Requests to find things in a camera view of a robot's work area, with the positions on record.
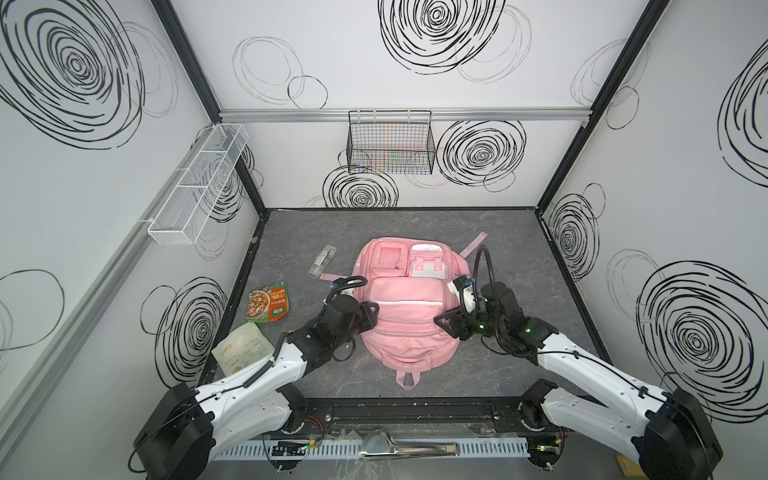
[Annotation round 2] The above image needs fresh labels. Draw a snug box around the green snack packet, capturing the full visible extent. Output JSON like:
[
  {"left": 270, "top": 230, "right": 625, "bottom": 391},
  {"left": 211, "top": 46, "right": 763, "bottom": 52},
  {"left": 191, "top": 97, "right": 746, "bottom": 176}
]
[{"left": 246, "top": 282, "right": 290, "bottom": 323}]

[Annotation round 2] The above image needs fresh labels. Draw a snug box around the black wire basket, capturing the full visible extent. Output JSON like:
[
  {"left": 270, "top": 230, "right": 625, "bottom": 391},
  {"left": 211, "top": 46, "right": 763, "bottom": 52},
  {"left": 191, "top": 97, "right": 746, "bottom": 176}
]
[{"left": 345, "top": 120, "right": 437, "bottom": 175}]

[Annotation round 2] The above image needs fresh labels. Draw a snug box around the white slotted cable duct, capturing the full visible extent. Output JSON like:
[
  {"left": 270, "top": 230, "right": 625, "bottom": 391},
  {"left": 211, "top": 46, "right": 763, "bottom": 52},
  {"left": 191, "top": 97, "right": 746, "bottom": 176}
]
[{"left": 216, "top": 435, "right": 531, "bottom": 461}]

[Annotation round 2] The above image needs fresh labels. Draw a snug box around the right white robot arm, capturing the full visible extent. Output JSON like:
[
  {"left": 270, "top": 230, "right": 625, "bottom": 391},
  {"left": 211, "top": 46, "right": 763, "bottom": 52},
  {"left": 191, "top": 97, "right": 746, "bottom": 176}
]
[{"left": 426, "top": 255, "right": 723, "bottom": 479}]

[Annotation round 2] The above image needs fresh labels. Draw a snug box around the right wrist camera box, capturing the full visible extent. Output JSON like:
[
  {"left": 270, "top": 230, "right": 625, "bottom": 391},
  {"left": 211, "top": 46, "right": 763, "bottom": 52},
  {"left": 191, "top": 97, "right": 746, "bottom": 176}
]
[{"left": 449, "top": 275, "right": 477, "bottom": 318}]

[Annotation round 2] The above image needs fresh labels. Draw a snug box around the black corner frame post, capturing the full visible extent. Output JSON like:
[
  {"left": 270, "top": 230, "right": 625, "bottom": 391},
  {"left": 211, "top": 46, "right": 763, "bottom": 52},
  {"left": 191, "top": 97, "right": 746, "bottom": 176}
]
[
  {"left": 536, "top": 0, "right": 670, "bottom": 217},
  {"left": 151, "top": 0, "right": 269, "bottom": 220}
]

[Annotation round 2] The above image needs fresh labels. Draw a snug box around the aluminium wall rail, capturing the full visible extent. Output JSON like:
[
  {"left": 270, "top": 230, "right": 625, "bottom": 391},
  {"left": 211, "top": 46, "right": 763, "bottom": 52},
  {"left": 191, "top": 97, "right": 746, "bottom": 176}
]
[{"left": 220, "top": 107, "right": 592, "bottom": 123}]

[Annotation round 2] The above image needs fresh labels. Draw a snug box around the white food pouch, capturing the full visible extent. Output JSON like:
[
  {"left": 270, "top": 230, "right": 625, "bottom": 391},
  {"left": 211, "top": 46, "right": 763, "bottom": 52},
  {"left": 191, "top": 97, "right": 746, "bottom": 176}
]
[{"left": 212, "top": 322, "right": 274, "bottom": 376}]

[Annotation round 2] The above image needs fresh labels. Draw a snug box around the black corner frame post left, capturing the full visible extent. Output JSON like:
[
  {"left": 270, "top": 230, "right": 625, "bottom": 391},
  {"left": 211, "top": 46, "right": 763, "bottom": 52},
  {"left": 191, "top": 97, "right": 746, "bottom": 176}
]
[{"left": 151, "top": 0, "right": 269, "bottom": 220}]

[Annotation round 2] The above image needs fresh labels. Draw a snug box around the clear plastic pencil case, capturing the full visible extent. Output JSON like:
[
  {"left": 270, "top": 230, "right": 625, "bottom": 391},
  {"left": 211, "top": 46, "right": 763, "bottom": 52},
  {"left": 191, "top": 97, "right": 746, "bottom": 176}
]
[{"left": 309, "top": 245, "right": 337, "bottom": 279}]

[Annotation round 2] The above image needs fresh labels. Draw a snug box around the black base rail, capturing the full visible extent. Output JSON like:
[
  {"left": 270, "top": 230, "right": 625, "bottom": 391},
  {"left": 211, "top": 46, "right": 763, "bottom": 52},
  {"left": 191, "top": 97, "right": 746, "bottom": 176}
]
[{"left": 295, "top": 396, "right": 566, "bottom": 436}]

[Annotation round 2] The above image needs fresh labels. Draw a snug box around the white wire shelf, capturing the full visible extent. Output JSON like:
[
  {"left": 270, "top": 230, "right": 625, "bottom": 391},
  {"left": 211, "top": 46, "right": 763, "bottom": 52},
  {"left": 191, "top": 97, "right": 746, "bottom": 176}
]
[{"left": 148, "top": 123, "right": 249, "bottom": 246}]

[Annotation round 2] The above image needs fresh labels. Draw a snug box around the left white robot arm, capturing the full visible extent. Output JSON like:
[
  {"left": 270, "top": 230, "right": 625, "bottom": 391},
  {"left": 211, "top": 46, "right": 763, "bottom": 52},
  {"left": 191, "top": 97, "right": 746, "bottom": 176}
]
[{"left": 127, "top": 275, "right": 379, "bottom": 479}]

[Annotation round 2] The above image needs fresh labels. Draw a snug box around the black corner frame post right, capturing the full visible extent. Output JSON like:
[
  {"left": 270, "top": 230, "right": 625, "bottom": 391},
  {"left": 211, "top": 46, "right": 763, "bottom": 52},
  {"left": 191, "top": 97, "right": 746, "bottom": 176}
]
[{"left": 536, "top": 0, "right": 670, "bottom": 217}]

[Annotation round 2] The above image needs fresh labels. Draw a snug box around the pink student backpack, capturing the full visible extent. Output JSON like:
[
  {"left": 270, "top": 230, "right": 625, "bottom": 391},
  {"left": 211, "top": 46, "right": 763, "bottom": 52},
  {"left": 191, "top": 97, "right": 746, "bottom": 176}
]
[{"left": 353, "top": 232, "right": 487, "bottom": 391}]

